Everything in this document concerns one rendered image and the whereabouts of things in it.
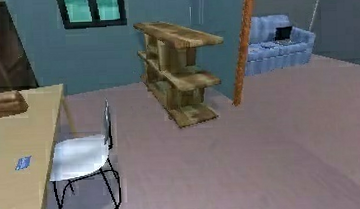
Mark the wooden shelf unit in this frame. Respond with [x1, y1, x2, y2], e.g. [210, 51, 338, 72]
[132, 19, 228, 130]

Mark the white chair with black legs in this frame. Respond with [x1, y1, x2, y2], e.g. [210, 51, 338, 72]
[47, 98, 124, 209]

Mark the blue sofa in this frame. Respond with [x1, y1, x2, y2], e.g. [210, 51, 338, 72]
[242, 13, 318, 77]

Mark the black laptop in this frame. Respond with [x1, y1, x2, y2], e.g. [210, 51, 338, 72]
[273, 26, 294, 42]

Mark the small blue card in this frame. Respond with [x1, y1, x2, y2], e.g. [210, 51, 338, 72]
[14, 155, 33, 171]

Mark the light wooden table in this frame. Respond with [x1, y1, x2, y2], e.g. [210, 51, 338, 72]
[0, 83, 80, 209]

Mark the dark brown cupboard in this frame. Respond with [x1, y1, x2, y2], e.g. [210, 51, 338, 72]
[0, 0, 41, 95]

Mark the orange wooden post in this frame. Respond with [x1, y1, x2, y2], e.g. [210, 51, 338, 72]
[228, 0, 261, 108]

